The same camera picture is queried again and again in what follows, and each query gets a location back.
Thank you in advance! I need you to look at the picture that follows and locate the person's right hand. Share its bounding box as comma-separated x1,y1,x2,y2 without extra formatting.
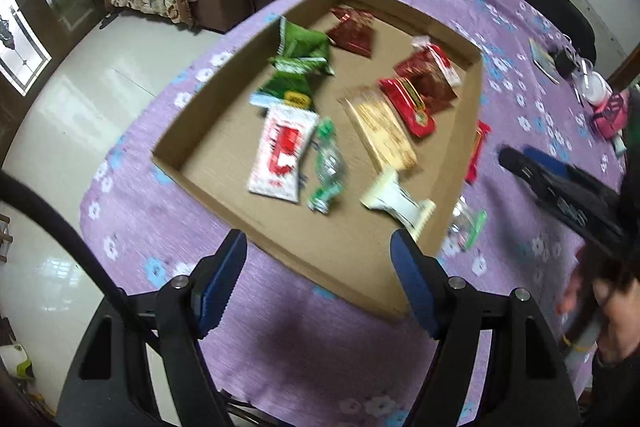
557,257,640,370

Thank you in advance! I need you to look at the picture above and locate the dark red snack packet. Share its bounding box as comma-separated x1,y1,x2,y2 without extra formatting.
394,52,458,115
327,5,376,58

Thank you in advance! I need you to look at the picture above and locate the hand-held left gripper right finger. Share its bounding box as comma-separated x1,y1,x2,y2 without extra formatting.
390,228,583,427

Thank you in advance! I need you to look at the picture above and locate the white green appliance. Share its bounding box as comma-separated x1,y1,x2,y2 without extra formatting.
0,342,36,380

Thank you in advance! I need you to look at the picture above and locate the small red snack packet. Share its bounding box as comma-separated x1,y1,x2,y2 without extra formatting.
465,121,492,185

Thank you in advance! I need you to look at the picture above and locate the light green snack packet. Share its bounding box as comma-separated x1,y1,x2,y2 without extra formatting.
272,18,333,75

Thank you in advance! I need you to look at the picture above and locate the cream white snack packet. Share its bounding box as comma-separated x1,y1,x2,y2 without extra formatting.
360,168,437,238

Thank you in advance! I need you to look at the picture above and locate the dark green snack packet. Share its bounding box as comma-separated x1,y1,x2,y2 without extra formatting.
250,57,335,112

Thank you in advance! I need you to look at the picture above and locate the black charger with cable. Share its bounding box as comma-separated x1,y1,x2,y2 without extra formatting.
550,48,581,78

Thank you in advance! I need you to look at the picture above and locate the pink pouch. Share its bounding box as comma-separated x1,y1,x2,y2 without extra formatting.
590,89,632,142

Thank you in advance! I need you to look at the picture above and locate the white red snack packet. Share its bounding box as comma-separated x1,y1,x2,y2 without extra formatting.
247,104,321,204
412,36,462,86

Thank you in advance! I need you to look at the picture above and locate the colourful book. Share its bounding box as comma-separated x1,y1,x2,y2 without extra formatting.
529,38,561,85

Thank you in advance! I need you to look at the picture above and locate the clear green candy packet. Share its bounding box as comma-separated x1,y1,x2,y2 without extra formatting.
306,118,348,214
442,196,488,253

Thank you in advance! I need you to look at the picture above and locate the white round jar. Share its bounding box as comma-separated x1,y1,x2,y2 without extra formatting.
582,72,612,106

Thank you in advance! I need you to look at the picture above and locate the black cable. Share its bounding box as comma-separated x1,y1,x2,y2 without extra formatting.
0,169,166,358

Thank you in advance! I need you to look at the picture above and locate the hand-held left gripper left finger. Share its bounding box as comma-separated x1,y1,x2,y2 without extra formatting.
57,229,248,427

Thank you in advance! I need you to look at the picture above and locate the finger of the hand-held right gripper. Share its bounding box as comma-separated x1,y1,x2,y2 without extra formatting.
497,147,627,249
522,147,622,208

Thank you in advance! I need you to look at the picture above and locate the shallow cardboard box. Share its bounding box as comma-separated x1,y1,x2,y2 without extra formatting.
151,0,485,320

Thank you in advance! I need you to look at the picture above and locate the beige snack packet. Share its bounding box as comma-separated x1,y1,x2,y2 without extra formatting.
337,86,418,172

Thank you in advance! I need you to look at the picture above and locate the red packet with green label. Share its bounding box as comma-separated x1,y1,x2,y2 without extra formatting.
378,77,437,140

